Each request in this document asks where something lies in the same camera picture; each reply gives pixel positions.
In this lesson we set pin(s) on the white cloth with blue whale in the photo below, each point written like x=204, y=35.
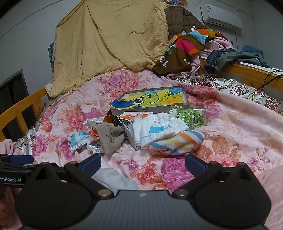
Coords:
x=155, y=127

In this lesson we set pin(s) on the grey tray with dinosaur drawing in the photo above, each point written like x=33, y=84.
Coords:
x=154, y=100

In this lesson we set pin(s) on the teal white sachet packet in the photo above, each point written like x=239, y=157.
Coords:
x=78, y=139

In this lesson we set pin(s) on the patterned brown white bedsheet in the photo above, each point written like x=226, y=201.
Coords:
x=233, y=87

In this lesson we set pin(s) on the white air conditioner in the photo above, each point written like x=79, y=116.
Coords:
x=220, y=17

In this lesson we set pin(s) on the blue denim jeans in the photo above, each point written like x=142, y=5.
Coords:
x=218, y=58

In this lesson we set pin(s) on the yellow dotted blanket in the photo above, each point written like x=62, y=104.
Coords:
x=97, y=37

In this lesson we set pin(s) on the pink lilac garment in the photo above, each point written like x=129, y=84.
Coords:
x=215, y=44

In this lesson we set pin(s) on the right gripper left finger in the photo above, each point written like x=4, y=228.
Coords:
x=81, y=173

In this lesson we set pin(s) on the dark doorway cabinet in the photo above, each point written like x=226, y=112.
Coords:
x=13, y=90

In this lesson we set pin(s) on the round cartoon print pad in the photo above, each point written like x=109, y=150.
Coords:
x=95, y=147

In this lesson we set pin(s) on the colourful striped brown garment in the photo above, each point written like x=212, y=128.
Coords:
x=182, y=46

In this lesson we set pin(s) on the orange and white medicine box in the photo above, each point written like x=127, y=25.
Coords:
x=132, y=115

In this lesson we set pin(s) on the striped pastel towel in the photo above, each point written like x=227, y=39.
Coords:
x=184, y=142

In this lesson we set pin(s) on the person's left hand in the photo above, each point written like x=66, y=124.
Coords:
x=9, y=217

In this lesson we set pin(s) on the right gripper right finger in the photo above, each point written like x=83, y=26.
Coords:
x=203, y=174

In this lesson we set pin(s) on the cartoon wall poster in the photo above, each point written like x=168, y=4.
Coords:
x=177, y=2

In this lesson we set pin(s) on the grey face mask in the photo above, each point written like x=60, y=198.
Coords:
x=132, y=133

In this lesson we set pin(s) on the wooden bed frame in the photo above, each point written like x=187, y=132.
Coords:
x=254, y=76

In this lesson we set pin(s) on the grey sock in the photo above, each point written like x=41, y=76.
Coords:
x=114, y=181

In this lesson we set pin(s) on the glass jar of green stars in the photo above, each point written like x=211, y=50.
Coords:
x=192, y=114

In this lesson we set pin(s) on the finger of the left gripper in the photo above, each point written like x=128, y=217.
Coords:
x=17, y=159

